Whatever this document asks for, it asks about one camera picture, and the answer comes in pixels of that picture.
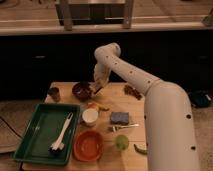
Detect orange yellow toy food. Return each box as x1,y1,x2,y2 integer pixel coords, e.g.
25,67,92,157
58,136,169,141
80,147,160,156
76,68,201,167
88,102,109,111

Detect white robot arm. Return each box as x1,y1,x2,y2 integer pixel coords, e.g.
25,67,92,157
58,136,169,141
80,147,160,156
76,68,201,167
94,43,200,171

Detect wooden chair legs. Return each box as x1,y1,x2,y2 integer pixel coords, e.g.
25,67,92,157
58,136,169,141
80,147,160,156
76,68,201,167
55,0,134,30

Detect brown dark cup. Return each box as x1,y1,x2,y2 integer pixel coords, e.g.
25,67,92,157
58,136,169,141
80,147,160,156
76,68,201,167
48,87,61,102

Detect green lime ball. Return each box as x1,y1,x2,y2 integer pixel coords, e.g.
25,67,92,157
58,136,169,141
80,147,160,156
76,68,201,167
115,135,129,151

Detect orange bowl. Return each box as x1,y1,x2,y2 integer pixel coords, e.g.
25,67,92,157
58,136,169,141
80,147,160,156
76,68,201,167
73,130,104,162

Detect green plastic tray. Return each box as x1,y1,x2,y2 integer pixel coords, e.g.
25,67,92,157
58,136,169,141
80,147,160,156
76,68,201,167
14,103,80,165

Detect blue sponge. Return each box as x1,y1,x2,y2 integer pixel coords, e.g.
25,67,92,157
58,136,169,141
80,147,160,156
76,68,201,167
110,112,129,125

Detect small silver fork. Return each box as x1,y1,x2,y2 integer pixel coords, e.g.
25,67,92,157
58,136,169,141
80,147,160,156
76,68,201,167
108,124,139,132

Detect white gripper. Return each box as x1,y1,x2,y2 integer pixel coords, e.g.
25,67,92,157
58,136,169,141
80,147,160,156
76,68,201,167
93,63,111,94

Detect blue black device on floor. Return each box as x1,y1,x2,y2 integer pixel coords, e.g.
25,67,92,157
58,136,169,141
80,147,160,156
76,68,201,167
189,91,212,108

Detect white cup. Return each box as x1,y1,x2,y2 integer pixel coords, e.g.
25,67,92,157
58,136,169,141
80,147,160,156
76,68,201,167
82,108,98,126

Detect brown pretzel snack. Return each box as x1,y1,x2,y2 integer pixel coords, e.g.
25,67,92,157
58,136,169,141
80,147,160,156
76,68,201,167
124,85,142,100

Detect dark purple bowl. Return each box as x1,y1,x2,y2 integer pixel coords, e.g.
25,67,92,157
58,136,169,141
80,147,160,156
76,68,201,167
72,82,92,101

